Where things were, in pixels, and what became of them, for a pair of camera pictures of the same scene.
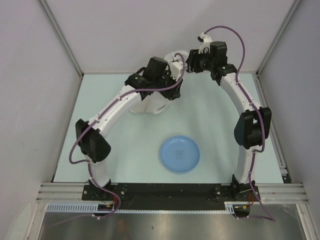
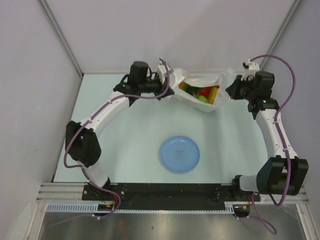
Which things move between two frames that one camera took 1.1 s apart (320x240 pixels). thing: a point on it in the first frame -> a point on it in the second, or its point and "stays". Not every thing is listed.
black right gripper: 193,59 -> 233,89
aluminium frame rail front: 62,192 stays
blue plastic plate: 179,154 stays
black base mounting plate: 169,196 stays
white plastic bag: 156,103 -> 224,81
